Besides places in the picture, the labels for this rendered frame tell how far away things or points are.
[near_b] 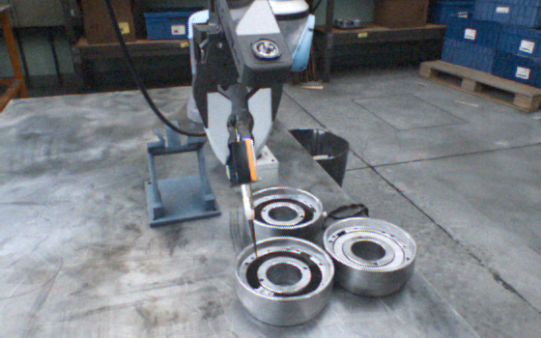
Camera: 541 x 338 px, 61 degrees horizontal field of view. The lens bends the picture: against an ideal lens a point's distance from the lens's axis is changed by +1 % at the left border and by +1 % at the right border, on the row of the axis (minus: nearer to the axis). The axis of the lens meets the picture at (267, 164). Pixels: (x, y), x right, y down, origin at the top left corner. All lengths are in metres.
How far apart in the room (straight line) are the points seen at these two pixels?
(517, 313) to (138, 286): 1.51
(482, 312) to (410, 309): 1.30
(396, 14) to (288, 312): 4.29
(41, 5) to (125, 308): 3.84
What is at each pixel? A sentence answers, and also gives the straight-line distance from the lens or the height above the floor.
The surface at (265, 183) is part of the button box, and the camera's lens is 0.71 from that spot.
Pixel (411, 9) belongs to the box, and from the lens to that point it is 4.71.
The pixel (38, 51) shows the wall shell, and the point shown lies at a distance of 4.57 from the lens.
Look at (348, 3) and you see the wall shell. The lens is 4.95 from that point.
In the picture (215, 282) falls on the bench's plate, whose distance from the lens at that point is 0.54.
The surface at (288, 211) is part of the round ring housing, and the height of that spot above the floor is 0.82.
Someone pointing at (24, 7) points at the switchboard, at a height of 0.71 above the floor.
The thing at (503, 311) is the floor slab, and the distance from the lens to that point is 1.85.
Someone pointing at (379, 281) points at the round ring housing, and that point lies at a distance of 0.51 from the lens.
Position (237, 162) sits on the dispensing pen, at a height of 0.93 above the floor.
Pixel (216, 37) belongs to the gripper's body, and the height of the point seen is 1.07.
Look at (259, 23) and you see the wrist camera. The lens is 0.43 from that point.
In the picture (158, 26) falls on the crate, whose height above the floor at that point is 0.56.
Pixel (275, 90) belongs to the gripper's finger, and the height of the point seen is 1.01.
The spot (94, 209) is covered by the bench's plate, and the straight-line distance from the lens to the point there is 0.71.
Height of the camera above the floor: 1.15
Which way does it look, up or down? 26 degrees down
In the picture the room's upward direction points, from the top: straight up
